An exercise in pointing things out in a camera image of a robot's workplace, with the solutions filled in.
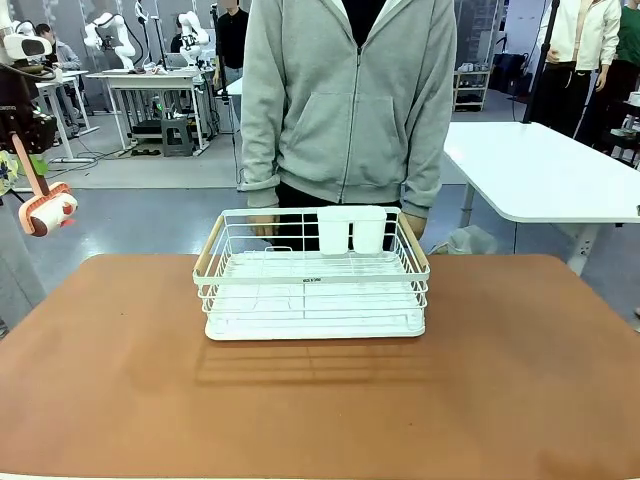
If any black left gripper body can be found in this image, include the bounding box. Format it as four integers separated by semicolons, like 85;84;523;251
0;65;58;156

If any pink lint roller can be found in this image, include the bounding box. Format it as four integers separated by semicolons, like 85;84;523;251
10;133;80;239

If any white wire dish rack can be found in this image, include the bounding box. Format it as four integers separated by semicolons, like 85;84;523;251
192;205;432;343

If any person's left forearm grey sleeve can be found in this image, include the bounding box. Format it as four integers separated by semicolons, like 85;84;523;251
399;74;458;219

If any person's right forearm grey sleeve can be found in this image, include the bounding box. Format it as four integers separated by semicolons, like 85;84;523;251
239;74;282;209

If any person's left hand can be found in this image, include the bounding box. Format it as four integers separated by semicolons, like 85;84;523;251
402;212;428;242

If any white background desk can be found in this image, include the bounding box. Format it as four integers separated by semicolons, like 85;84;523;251
33;69;100;165

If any seated person in grey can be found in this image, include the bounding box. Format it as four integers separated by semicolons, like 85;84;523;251
33;22;82;72

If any white background workbench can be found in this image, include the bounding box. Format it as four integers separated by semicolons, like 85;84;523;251
85;68;217;157

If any grey plastic step stool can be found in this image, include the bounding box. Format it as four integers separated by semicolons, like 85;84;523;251
159;116;196;159

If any person in black clothes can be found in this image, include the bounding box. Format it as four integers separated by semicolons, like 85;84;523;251
212;0;250;87

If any person in grey hoodie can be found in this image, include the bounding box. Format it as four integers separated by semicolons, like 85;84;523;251
239;0;459;253

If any white double cutlery holder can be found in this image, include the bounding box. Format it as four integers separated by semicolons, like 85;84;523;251
315;204;389;257

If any white plastic bag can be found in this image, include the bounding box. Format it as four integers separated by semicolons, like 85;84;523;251
430;224;499;257

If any white shoe rack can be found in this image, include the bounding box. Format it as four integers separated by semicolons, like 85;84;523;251
452;69;492;113

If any large white side table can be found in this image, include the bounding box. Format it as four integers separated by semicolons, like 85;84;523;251
441;121;640;277

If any black tripod pole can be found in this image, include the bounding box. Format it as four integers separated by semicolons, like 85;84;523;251
521;0;562;124

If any person in white jacket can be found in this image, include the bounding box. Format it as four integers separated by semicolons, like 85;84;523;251
529;0;623;147

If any person in green top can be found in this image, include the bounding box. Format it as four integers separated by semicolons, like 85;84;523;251
574;0;640;151

